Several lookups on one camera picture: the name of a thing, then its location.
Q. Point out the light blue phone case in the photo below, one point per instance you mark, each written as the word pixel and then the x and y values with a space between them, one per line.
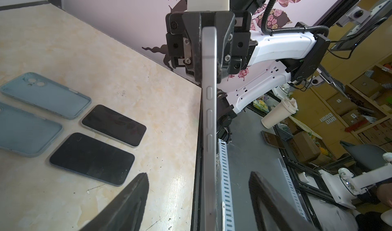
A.
pixel 41 92
pixel 25 133

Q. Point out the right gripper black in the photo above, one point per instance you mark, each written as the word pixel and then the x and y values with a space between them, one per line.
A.
pixel 234 43

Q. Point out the phone on grey bench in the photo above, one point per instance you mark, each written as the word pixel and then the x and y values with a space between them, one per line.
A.
pixel 273 140

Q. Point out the wooden shelf with boxes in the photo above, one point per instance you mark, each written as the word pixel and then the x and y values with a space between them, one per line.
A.
pixel 362 116

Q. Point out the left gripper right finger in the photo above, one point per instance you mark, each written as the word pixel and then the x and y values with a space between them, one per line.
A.
pixel 283 214

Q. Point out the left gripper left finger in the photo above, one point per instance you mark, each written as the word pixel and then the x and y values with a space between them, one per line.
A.
pixel 126 211

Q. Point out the white slotted cable duct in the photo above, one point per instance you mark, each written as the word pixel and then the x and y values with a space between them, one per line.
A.
pixel 228 223

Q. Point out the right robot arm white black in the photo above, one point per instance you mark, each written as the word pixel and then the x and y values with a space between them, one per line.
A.
pixel 294 54

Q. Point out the white paper cup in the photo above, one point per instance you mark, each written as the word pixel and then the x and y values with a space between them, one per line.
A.
pixel 287 107

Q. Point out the black smartphone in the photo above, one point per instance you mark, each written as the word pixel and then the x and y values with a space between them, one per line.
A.
pixel 94 159
pixel 114 125
pixel 209 96

